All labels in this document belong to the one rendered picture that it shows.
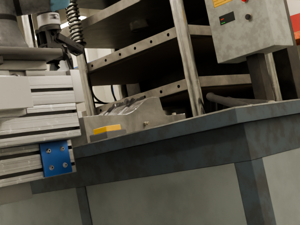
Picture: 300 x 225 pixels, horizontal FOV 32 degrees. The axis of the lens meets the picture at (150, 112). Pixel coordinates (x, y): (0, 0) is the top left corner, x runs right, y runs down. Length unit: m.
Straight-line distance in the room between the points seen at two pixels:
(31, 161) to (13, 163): 0.05
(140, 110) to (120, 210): 0.43
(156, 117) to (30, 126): 0.72
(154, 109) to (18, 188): 0.69
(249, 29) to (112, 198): 1.04
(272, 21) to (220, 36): 0.25
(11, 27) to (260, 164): 0.69
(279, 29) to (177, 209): 1.11
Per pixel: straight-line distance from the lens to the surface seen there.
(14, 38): 1.33
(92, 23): 2.94
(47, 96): 1.34
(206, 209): 1.36
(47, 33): 1.77
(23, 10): 1.38
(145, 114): 1.88
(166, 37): 2.50
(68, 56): 1.75
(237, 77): 2.69
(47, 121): 1.33
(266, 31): 2.25
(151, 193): 1.48
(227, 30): 2.36
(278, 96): 2.87
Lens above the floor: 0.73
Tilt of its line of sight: 4 degrees up
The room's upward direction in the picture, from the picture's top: 11 degrees counter-clockwise
